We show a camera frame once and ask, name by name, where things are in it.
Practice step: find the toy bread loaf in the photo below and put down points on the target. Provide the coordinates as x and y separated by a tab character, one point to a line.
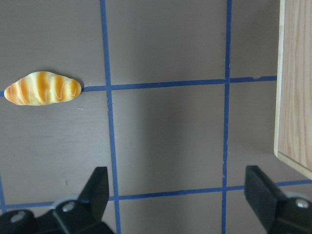
42	88

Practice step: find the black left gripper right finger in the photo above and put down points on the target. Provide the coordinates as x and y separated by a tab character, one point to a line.
278	212

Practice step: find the wooden drawer cabinet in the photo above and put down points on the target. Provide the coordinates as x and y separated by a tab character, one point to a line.
293	114

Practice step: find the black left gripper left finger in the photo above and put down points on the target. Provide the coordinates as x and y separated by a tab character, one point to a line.
82	215

